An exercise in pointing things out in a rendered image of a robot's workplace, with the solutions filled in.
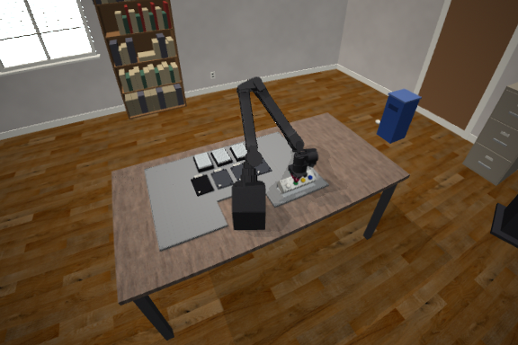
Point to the white button panel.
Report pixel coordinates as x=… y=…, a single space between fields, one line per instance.
x=289 y=184

